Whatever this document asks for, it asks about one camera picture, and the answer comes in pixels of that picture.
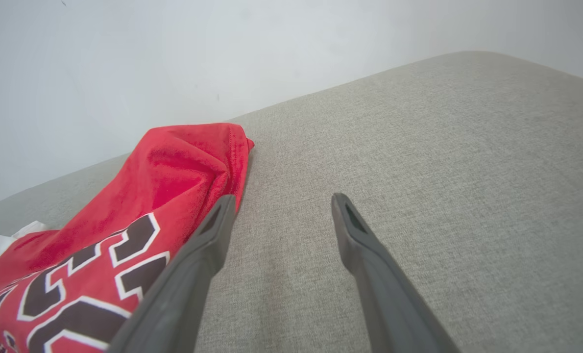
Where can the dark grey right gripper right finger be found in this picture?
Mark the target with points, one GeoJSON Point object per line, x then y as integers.
{"type": "Point", "coordinates": [389, 304]}

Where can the red Bulls basketball jersey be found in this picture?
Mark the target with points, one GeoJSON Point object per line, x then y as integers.
{"type": "Point", "coordinates": [174, 176]}

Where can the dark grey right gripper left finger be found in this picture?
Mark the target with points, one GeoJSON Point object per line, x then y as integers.
{"type": "Point", "coordinates": [179, 299]}

